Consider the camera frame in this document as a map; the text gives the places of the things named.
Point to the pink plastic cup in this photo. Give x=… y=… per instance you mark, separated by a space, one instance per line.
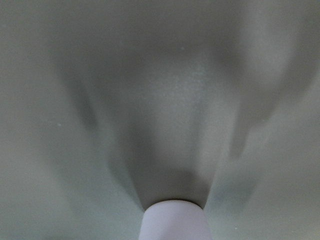
x=174 y=220

